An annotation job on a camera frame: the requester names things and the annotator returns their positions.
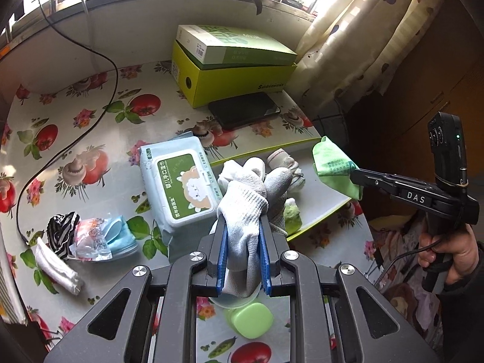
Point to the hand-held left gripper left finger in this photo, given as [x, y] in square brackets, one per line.
[223, 257]

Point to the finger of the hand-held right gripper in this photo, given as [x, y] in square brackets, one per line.
[374, 183]

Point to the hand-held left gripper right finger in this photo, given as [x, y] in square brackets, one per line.
[266, 261]

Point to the grey knit glove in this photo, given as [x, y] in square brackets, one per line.
[242, 234]

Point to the green labelled cloth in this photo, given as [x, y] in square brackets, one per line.
[332, 166]

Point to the green towel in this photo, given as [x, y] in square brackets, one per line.
[293, 217]

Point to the yellow-green cardboard tray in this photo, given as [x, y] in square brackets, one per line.
[317, 211]

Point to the white sock with red stitching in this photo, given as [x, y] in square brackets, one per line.
[283, 158]

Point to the blue face mask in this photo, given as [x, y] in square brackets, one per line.
[123, 234]

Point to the clear plastic packet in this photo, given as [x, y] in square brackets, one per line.
[90, 238]

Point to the black and white striped cloth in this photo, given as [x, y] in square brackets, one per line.
[60, 230]

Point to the white towel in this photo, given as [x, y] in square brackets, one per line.
[56, 266]

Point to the person's right hand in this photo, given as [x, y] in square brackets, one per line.
[459, 249]

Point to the clear plastic lidded container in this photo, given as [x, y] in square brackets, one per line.
[234, 303]

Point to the small green plastic box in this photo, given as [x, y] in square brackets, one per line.
[251, 319]

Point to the dark grey plaid cloth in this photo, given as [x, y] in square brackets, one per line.
[332, 124]

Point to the wet wipes pack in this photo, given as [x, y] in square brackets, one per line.
[177, 181]

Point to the printed blanket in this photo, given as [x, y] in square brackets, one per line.
[400, 302]

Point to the brown wooden cabinet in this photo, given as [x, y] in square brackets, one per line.
[435, 64]

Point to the cream patterned curtain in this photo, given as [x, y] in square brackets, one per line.
[359, 45]

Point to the black phone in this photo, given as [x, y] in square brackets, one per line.
[245, 109]

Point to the yellow-green shoebox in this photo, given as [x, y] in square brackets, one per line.
[234, 83]

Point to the white and green flat box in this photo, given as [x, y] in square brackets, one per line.
[242, 45]

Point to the floral tablecloth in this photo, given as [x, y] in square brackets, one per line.
[68, 121]

